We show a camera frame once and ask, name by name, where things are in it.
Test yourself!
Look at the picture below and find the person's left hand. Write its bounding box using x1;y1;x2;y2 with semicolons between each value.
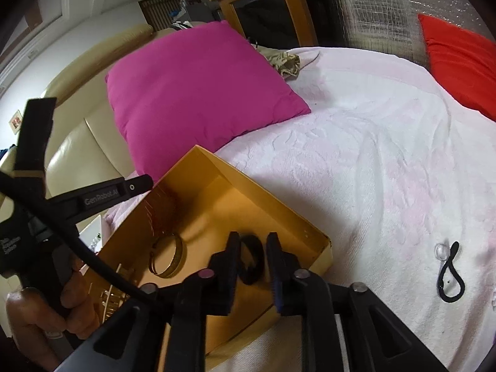
6;259;106;372

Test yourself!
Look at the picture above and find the red pillow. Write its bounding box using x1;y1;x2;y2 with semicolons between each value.
418;13;496;122

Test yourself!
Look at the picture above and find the wide black hair tie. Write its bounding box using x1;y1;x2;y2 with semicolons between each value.
237;233;269;284

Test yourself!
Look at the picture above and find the thin black hair tie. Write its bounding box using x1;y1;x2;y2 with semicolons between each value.
437;241;466;301

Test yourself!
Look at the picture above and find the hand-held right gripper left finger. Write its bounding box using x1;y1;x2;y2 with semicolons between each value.
54;232;243;372

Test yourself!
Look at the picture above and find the silver foil board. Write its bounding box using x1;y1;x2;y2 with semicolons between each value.
337;0;496;66

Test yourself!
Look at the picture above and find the brown window blind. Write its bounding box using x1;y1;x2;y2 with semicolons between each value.
139;0;210;32

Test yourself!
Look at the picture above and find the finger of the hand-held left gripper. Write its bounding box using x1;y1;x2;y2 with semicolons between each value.
11;98;57;202
46;174;154;227

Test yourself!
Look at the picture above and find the gold bangle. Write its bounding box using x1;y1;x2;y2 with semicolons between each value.
149;232;184;278

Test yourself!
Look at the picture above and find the black cable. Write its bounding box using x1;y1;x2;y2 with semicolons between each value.
0;170;167;307

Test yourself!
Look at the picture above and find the beige leather sofa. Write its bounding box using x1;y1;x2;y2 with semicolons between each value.
39;21;156;218

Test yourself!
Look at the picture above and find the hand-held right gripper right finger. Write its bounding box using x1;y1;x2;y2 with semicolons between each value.
267;232;450;372

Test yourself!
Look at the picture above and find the patterned beige cloth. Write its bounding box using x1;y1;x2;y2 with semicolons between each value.
258;44;302;80

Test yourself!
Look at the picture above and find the wooden glass-door cabinet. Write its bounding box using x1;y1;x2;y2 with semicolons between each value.
209;0;338;49

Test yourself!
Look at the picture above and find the magenta pillow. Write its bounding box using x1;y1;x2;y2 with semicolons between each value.
105;20;312;184

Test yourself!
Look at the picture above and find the orange cardboard box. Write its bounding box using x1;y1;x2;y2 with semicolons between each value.
79;144;333;355

